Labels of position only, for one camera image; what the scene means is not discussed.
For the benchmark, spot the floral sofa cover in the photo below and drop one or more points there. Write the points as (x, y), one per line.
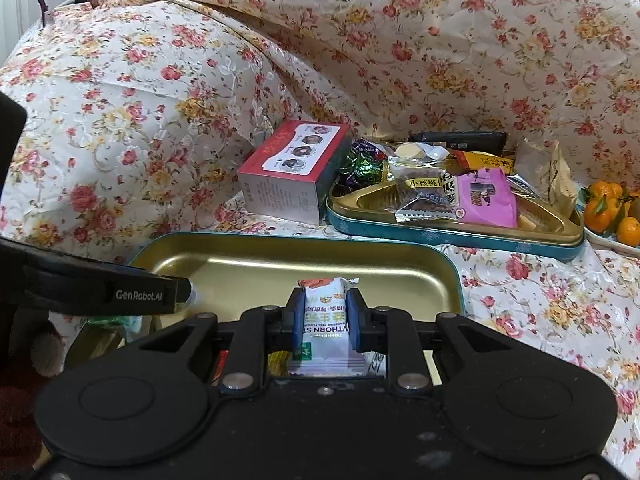
(141, 112)

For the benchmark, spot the brown kiwi fruit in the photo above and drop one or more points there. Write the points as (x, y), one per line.
(632, 204)

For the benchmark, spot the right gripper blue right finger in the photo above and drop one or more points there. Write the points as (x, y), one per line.
(392, 333)

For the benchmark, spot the black remote control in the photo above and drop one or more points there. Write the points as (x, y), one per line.
(491, 142)

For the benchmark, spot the pink snack packet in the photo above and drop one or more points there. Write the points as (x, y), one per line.
(485, 197)

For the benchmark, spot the red white snack box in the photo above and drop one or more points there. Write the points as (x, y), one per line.
(290, 174)

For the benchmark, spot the beige paper snack bag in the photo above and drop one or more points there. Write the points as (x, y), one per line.
(543, 170)

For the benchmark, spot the empty gold teal tin tray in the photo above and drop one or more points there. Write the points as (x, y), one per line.
(232, 273)

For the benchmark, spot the teal tin of snacks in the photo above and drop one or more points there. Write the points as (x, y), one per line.
(418, 203)

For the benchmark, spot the white fruit plate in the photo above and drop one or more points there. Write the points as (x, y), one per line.
(607, 239)

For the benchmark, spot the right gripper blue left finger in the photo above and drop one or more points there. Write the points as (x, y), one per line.
(259, 332)

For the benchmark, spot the mandarin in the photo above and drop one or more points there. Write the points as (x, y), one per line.
(628, 232)
(600, 213)

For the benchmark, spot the purple green foil candies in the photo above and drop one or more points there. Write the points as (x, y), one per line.
(365, 164)

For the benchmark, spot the white hawthorn stick packet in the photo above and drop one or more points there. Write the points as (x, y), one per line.
(325, 348)

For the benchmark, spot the green white triangular packet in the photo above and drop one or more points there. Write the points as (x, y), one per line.
(126, 322)

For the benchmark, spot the red white candy packet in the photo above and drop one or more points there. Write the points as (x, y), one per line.
(219, 368)

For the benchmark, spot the front middle mandarin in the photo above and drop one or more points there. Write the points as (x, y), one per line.
(628, 232)

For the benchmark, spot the front left mandarin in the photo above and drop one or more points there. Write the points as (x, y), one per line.
(600, 213)

